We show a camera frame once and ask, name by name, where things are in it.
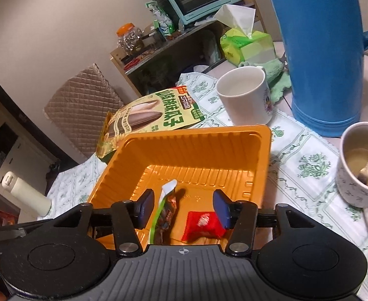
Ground sunflower seed bag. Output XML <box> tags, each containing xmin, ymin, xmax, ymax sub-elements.
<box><xmin>96</xmin><ymin>85</ymin><xmax>206</xmax><ymax>159</ymax></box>

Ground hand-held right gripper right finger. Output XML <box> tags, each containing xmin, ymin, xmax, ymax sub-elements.
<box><xmin>213</xmin><ymin>190</ymin><xmax>316</xmax><ymax>257</ymax></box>

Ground green snack bags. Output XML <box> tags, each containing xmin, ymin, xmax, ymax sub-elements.
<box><xmin>145</xmin><ymin>1</ymin><xmax>175</xmax><ymax>36</ymax></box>

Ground small red candy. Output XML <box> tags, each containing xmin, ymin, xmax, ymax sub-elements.
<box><xmin>182</xmin><ymin>211</ymin><xmax>227</xmax><ymax>243</ymax></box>

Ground white thermos bottle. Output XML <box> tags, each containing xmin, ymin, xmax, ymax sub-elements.
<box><xmin>0</xmin><ymin>171</ymin><xmax>53</xmax><ymax>217</ymax></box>

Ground white cabinet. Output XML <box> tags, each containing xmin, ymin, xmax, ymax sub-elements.
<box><xmin>0</xmin><ymin>132</ymin><xmax>59</xmax><ymax>201</ymax></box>

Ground clear jar with orange lid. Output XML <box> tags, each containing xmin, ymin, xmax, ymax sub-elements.
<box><xmin>116</xmin><ymin>23</ymin><xmax>145</xmax><ymax>55</ymax></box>

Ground red scissors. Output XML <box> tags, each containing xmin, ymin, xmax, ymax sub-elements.
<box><xmin>124</xmin><ymin>57</ymin><xmax>144</xmax><ymax>70</ymax></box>

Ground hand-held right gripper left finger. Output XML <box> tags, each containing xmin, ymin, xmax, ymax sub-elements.
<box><xmin>53</xmin><ymin>189</ymin><xmax>156</xmax><ymax>257</ymax></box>

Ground brown quilted chair cover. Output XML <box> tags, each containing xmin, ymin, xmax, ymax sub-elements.
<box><xmin>43</xmin><ymin>63</ymin><xmax>125</xmax><ymax>164</ymax></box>

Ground green tissue pack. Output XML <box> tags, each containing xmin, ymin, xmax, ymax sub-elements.
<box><xmin>213</xmin><ymin>5</ymin><xmax>275</xmax><ymax>66</ymax></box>

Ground green cloth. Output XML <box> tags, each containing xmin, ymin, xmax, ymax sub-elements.
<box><xmin>238</xmin><ymin>59</ymin><xmax>293</xmax><ymax>104</ymax></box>

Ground white mug with coffee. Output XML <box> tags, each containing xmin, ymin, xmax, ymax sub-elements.
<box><xmin>336</xmin><ymin>122</ymin><xmax>368</xmax><ymax>234</ymax></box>

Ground orange plastic tray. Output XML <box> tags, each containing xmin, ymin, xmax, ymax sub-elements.
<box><xmin>87</xmin><ymin>125</ymin><xmax>272</xmax><ymax>251</ymax></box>

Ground blue thermos jug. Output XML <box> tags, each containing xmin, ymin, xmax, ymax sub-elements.
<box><xmin>260</xmin><ymin>0</ymin><xmax>368</xmax><ymax>138</ymax></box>

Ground green white candy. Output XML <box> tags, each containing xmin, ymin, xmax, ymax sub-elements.
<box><xmin>149</xmin><ymin>179</ymin><xmax>178</xmax><ymax>245</ymax></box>

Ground wooden shelf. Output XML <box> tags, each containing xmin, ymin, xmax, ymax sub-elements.
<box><xmin>109</xmin><ymin>0</ymin><xmax>263</xmax><ymax>98</ymax></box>

